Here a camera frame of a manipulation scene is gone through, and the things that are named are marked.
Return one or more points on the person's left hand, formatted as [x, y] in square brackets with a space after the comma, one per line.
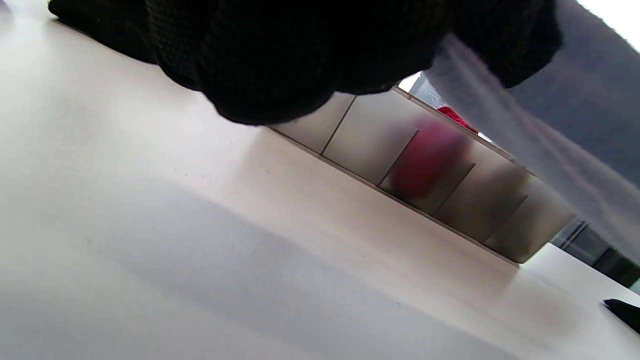
[300, 50]

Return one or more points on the black sock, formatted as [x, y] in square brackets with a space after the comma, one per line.
[625, 312]
[100, 20]

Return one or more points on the light blue sock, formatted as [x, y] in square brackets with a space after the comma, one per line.
[575, 150]

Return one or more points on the grey plastic divided organizer box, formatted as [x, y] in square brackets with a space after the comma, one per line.
[365, 135]

